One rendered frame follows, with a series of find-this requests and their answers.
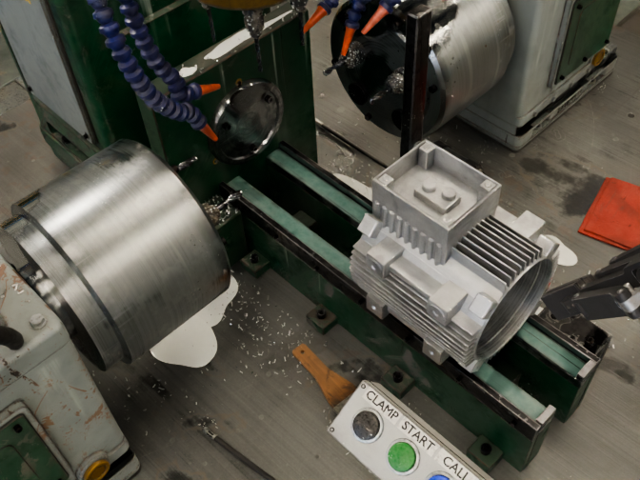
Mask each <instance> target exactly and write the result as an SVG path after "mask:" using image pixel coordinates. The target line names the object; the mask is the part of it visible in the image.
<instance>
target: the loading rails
mask: <svg viewBox="0 0 640 480"><path fill-rule="evenodd" d="M266 161H267V167H268V174H269V180H270V194H271V200H270V199H269V198H268V197H267V196H266V195H264V194H263V193H262V192H260V191H259V190H257V189H256V188H255V187H253V186H252V185H251V184H249V183H248V182H247V181H245V180H244V179H243V178H241V177H240V176H239V175H238V176H237V177H235V178H234V179H232V180H231V181H229V182H228V183H226V182H224V181H222V182H221V183H219V189H220V192H221V196H222V197H223V198H224V199H226V200H227V199H228V197H230V196H231V195H232V194H234V193H235V192H237V191H238V190H240V191H242V197H240V198H239V199H237V200H236V201H235V202H233V203H231V204H232V205H234V206H235V207H236V208H237V209H238V210H240V211H241V216H242V221H243V226H244V232H245V236H246V241H247V247H248V250H249V251H250V253H249V254H247V255H246V256H245V257H243V258H242V259H241V260H240V263H241V267H242V268H243V269H244V270H246V271H247V272H248V273H249V274H251V275H252V276H253V277H254V278H258V277H259V276H261V275H262V274H263V273H265V272H266V271H267V270H269V269H272V270H274V271H275V272H276V273H278V274H279V275H280V276H281V277H282V278H284V279H285V280H286V281H287V282H289V283H290V284H291V285H292V286H293V287H295V288H296V289H297V290H299V291H300V292H301V293H302V294H303V295H305V296H306V297H307V298H308V299H309V300H311V302H312V303H313V304H315V305H316V307H315V308H314V309H313V310H311V311H310V312H309V313H308V314H307V315H306V318H307V322H308V323H309V324H310V325H312V326H313V327H314V328H315V329H316V330H318V331H319V332H320V333H321V334H322V335H325V334H326V333H327V332H328V331H329V330H331V329H332V328H333V327H334V326H335V325H336V324H337V323H338V324H339V325H340V326H342V327H343V328H344V329H345V330H347V331H348V332H349V333H350V334H352V335H353V336H354V337H355V338H357V339H358V340H359V341H360V342H361V343H363V344H364V345H365V346H366V347H368V348H369V349H370V350H371V351H373V352H374V353H375V354H376V355H378V356H379V357H380V358H381V359H382V360H384V361H385V362H386V363H387V364H389V365H390V366H391V369H389V370H388V371H387V372H386V373H385V374H384V375H383V376H382V377H381V385H382V386H384V387H385V388H386V389H387V390H389V391H390V392H391V393H392V394H393V395H395V396H396V397H397V398H398V399H402V398H403V397H404V396H405V395H406V394H407V393H408V392H409V391H410V390H411V389H412V388H413V387H414V386H415V387H416V388H418V389H419V390H420V391H422V392H423V393H424V394H426V395H427V396H428V398H429V399H431V400H432V401H433V402H434V403H436V404H437V405H438V406H439V407H440V408H442V409H443V410H444V411H446V412H447V413H448V414H449V415H450V416H452V417H453V418H454V419H455V420H457V421H458V422H459V423H460V424H461V425H463V426H464V427H465V428H466V429H468V430H469V431H470V432H471V433H473V434H474V435H475V436H476V437H478V438H477V439H476V440H475V441H474V442H473V443H472V444H471V445H470V446H469V447H468V449H467V452H466V455H467V456H468V458H469V459H470V460H471V461H473V462H474V463H475V464H476V465H477V466H479V467H480V468H481V469H482V470H483V471H485V472H486V473H489V472H491V470H492V469H493V468H494V467H495V466H496V465H497V464H498V463H499V462H500V460H501V459H502V458H503V459H505V460H506V461H507V462H508V463H510V464H511V465H512V466H513V467H514V468H516V469H517V470H518V471H519V472H522V471H523V469H524V468H525V467H526V466H527V465H528V464H529V463H530V461H531V460H532V459H533V458H534V457H535V456H536V454H537V453H538V452H539V450H540V448H541V445H542V443H543V440H544V438H545V436H546V433H547V431H548V428H549V426H550V422H551V419H552V418H553V416H554V417H555V418H557V419H558V420H559V421H561V422H562V423H565V422H566V421H567V420H568V419H569V418H570V416H571V415H572V414H573V413H574V412H575V410H576V409H577V408H578V407H579V406H580V404H581V402H582V400H583V398H584V396H585V393H586V391H587V389H588V387H589V385H590V381H591V379H592V377H593V375H594V374H595V372H596V370H597V367H598V365H599V363H600V361H601V359H600V358H599V357H597V356H596V355H594V354H593V353H592V352H590V351H589V350H587V349H585V348H584V347H582V346H581V345H580V344H578V343H577V342H575V341H574V340H572V339H571V338H569V337H568V336H567V335H566V334H565V333H563V332H562V331H560V330H558V329H557V328H555V327H554V326H552V325H551V324H550V323H548V322H547V321H545V320H544V319H542V318H541V317H539V316H538V315H537V314H534V315H532V316H529V318H528V319H527V320H526V322H525V323H524V324H523V326H522V327H521V329H520V330H518V332H517V333H516V335H513V337H512V339H511V340H509V342H508V344H507V345H505V347H504V348H503V349H500V351H499V353H498V352H496V355H495V356H492V358H491V360H489V361H488V363H486V362H484V363H483V364H482V366H481V367H480V369H479V371H476V372H472V373H470V372H468V371H467V370H465V369H464V368H463V367H462V366H460V365H459V364H458V361H456V360H455V359H454V358H452V357H451V356H449V357H448V358H447V359H446V360H445V361H444V362H443V363H442V364H441V365H438V364H437V363H435V362H434V361H433V360H432V359H430V358H429V357H428V356H427V355H426V354H425V353H424V352H422V350H423V342H424V339H423V338H422V337H420V336H419V335H418V334H417V333H415V332H414V331H413V330H411V329H410V328H409V327H407V326H406V325H405V324H403V323H402V322H401V321H400V320H398V319H397V318H396V317H394V316H393V315H392V314H391V313H389V314H388V315H387V316H386V317H385V318H384V319H383V320H381V319H380V318H379V317H378V316H376V315H375V314H374V313H373V312H371V311H370V310H368V309H367V293H366V292H365V291H364V290H362V289H361V288H360V287H358V284H357V283H356V282H354V281H353V279H352V276H351V275H350V274H351V272H350V265H351V263H350V260H352V259H350V257H351V256H352V253H351V252H352V251H353V250H354V247H353V245H354V244H355V243H356V242H358V241H359V240H360V239H361V236H362V234H363V233H362V232H361V231H359V230H358V229H357V228H358V226H359V225H360V223H361V221H362V219H363V218H364V216H365V214H366V213H370V214H372V201H371V200H369V199H368V198H367V197H366V196H364V195H363V194H361V193H360V192H358V191H357V190H355V189H353V188H352V187H351V186H349V185H348V184H346V183H345V182H343V181H342V180H340V179H339V178H338V177H336V176H335V175H333V174H332V173H330V172H329V171H327V170H325V169H324V168H323V167H321V166H320V165H318V164H317V163H315V162H314V161H312V160H311V159H309V158H308V156H306V155H305V154H303V153H302V152H300V151H299V150H297V149H296V148H294V147H293V146H291V145H290V144H288V143H287V142H285V141H284V140H282V141H281V142H279V149H277V150H275V151H273V152H272V153H271V154H269V155H268V156H267V157H266Z"/></svg>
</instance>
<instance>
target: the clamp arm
mask: <svg viewBox="0 0 640 480"><path fill-rule="evenodd" d="M431 15H432V9H431V8H429V7H427V6H425V5H423V4H420V5H419V6H417V7H416V8H414V9H412V10H410V11H409V12H408V13H407V19H406V20H405V29H406V45H405V64H404V84H403V103H402V111H401V112H400V118H401V119H402V123H401V142H400V157H402V156H403V155H405V154H406V153H407V152H409V151H410V150H412V149H413V148H414V147H416V146H417V144H419V143H421V142H422V135H423V123H424V111H425V99H426V86H427V74H428V62H429V50H430V26H431Z"/></svg>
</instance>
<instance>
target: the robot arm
mask: <svg viewBox="0 0 640 480"><path fill-rule="evenodd" d="M609 263H610V265H609V266H606V267H604V268H601V269H598V270H597V271H596V272H595V274H594V276H592V274H591V273H590V274H588V275H585V276H582V277H580V278H577V279H575V280H572V281H570V282H568V283H566V284H563V285H561V286H558V287H556V288H553V289H551V290H548V291H547V292H546V294H544V295H543V296H542V297H541V300H542V301H543V302H544V304H545V305H546V306H547V307H548V309H549V310H550V312H551V313H552V314H553V315H554V317H555V318H556V319H557V320H558V321H560V320H563V319H566V318H569V317H572V316H574V315H577V314H580V313H582V314H583V315H584V316H585V318H586V319H587V320H588V321H589V320H598V319H608V318H616V317H625V316H628V317H629V318H631V319H632V320H635V319H639V318H640V245H638V246H636V247H634V248H632V249H630V250H627V251H625V252H623V253H621V254H619V255H617V256H613V257H612V258H611V260H610V261H609Z"/></svg>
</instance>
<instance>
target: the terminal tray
mask: <svg viewBox="0 0 640 480"><path fill-rule="evenodd" d="M425 145H429V146H430V149H429V150H425V149H424V146H425ZM384 176H388V178H389V179H390V180H389V181H383V180H382V178H383V177H384ZM485 183H491V187H490V188H486V187H485ZM501 188H502V185H501V184H499V183H497V182H496V181H494V180H493V179H491V178H489V177H488V176H487V175H485V174H484V173H482V172H480V171H479V170H476V169H475V168H473V167H472V166H470V165H468V164H467V163H465V162H463V161H462V160H460V159H458V158H457V157H455V156H453V155H452V154H450V153H449V152H447V151H445V150H443V149H441V148H440V147H438V146H436V145H435V144H433V143H432V142H431V141H429V140H428V139H425V140H423V141H422V142H421V143H419V144H418V145H417V146H416V147H414V148H413V149H412V150H410V151H409V152H407V153H406V154H405V155H403V156H402V157H401V158H399V159H398V160H397V161H395V162H394V163H393V164H392V165H390V166H389V167H388V168H386V169H385V170H383V171H382V172H381V173H379V174H378V175H377V176H375V177H374V178H373V179H372V196H371V201H372V214H373V215H374V216H375V217H376V218H378V219H380V220H382V228H383V229H384V228H385V227H388V228H389V233H393V232H396V238H398V239H399V238H401V237H403V238H404V243H405V244H408V242H410V243H411V248H412V249H413V250H415V249H416V248H418V249H419V254H424V253H425V254H426V255H427V259H428V260H431V259H434V265H435V266H439V265H440V264H441V265H442V266H445V264H446V263H447V261H448V260H449V259H450V255H451V249H452V247H454V248H456V245H457V242H458V241H459V242H460V243H461V240H462V237H463V236H465V237H466V236H467V233H468V231H469V232H471V229H472V227H476V225H477V223H479V224H480V223H481V220H482V219H483V220H484V221H485V218H486V217H488V218H490V214H491V215H493V216H494V217H495V213H496V208H497V207H498V202H499V197H500V192H501ZM445 217H449V218H450V222H448V223H447V222H445V221H444V218H445Z"/></svg>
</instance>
